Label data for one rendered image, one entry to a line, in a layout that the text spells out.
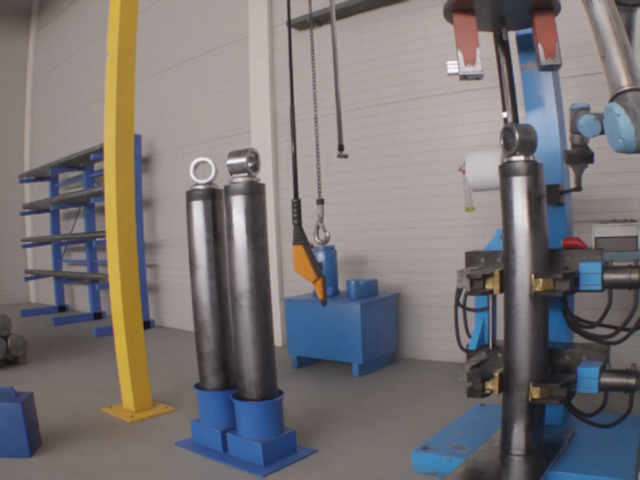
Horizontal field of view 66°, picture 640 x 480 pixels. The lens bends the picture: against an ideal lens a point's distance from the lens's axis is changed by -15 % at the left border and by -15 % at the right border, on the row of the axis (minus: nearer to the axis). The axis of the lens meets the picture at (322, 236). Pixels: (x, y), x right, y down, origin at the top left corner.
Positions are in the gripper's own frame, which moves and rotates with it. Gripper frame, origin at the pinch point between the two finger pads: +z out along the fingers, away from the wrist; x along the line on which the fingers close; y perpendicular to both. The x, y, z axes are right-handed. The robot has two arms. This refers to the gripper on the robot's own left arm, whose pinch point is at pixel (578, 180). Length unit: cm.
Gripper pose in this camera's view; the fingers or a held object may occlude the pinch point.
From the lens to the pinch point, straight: 246.9
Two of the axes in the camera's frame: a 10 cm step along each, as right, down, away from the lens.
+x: -9.8, 0.5, 1.8
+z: 1.2, 8.9, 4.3
